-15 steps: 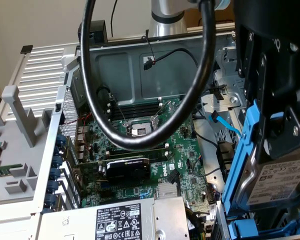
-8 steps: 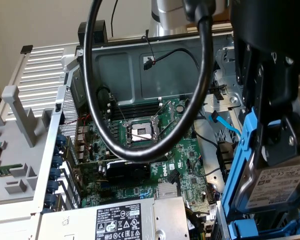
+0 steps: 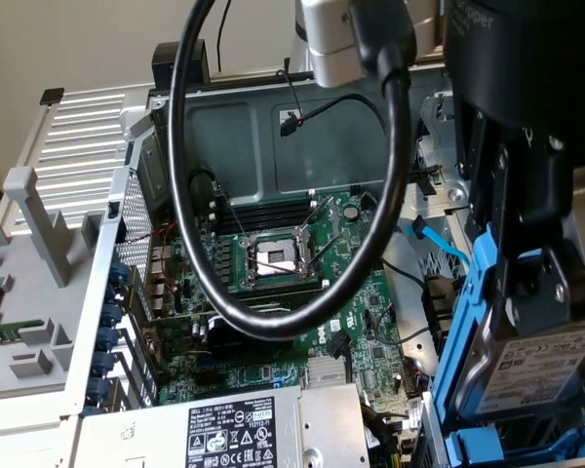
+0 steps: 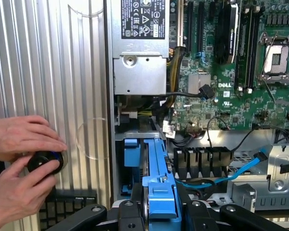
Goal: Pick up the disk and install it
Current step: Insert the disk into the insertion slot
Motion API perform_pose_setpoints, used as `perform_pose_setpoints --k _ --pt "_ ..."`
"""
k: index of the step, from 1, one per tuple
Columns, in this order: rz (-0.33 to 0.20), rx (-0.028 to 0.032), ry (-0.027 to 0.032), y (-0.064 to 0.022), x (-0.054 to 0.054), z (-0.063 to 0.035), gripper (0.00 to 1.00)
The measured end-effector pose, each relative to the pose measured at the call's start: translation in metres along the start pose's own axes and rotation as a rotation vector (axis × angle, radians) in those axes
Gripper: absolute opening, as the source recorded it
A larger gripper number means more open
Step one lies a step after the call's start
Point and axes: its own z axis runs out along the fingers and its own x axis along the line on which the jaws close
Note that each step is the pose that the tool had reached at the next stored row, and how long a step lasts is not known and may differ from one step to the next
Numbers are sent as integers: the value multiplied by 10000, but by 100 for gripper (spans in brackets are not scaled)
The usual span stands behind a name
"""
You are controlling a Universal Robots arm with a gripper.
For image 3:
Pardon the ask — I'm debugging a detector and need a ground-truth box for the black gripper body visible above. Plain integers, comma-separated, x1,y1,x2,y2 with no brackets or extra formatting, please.
441,0,585,170

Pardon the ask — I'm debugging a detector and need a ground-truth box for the blue SATA wire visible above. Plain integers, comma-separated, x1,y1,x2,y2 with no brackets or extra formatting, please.
407,215,472,267

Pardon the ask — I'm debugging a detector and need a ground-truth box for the hard disk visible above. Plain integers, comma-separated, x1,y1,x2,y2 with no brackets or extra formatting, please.
427,221,585,436

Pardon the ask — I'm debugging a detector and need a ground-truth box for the empty blue disk carrier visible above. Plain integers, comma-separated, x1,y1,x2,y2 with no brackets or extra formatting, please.
443,409,585,467

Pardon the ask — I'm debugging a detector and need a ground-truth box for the grey metal drive cage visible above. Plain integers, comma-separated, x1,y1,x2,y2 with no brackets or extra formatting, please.
399,90,474,274

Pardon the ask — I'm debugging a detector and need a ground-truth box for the open grey PC case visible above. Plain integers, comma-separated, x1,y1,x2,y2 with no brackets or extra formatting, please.
60,51,585,468

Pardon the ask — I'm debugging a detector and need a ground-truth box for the metal socket cover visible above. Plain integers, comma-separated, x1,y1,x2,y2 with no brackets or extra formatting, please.
297,194,342,244

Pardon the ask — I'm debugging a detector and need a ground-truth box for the metal locking lever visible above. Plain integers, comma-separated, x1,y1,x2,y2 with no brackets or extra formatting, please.
213,180,251,246
305,232,345,274

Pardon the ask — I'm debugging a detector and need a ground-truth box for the green Dell motherboard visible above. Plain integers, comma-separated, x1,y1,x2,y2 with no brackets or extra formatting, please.
143,189,413,435

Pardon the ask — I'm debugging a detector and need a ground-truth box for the black RAM slot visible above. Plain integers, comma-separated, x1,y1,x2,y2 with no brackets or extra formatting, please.
217,213,316,234
218,200,319,220

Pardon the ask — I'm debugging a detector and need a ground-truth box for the CPU socket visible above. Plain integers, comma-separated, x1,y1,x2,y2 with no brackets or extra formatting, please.
241,228,323,290

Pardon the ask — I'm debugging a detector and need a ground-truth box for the silver chipset heat sink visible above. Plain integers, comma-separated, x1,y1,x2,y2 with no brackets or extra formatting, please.
305,357,348,390

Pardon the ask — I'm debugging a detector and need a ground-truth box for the black graphics card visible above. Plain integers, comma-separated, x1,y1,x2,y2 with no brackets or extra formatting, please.
145,304,296,363

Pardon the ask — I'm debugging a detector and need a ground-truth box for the black box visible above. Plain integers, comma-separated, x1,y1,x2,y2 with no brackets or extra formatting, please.
151,41,211,92

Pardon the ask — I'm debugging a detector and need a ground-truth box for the grey power supply unit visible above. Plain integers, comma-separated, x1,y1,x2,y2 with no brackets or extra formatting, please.
76,382,372,468

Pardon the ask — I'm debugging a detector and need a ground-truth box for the grey plastic parts rack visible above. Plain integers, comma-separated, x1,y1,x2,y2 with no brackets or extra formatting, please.
0,165,109,402

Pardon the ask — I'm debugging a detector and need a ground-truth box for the green RAM stick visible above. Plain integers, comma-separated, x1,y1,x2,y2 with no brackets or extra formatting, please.
0,319,46,347

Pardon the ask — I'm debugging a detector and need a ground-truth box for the thin black wire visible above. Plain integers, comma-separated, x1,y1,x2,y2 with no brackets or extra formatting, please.
275,67,307,124
382,255,426,290

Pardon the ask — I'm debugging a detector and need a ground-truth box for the black wire with plug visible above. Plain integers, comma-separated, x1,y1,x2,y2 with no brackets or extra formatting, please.
327,330,360,406
278,92,389,140

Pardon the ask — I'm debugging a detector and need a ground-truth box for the mesh sleeved wire bundle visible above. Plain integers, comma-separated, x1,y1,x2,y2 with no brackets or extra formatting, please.
360,404,406,468

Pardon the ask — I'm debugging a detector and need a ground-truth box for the thin black hanging cable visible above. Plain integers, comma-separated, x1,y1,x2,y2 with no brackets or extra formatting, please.
215,0,234,74

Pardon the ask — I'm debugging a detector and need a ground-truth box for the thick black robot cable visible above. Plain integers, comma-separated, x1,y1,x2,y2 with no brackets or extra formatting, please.
168,0,419,342

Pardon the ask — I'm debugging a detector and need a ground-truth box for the thin red wire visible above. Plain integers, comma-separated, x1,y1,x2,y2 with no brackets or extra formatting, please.
125,216,182,298

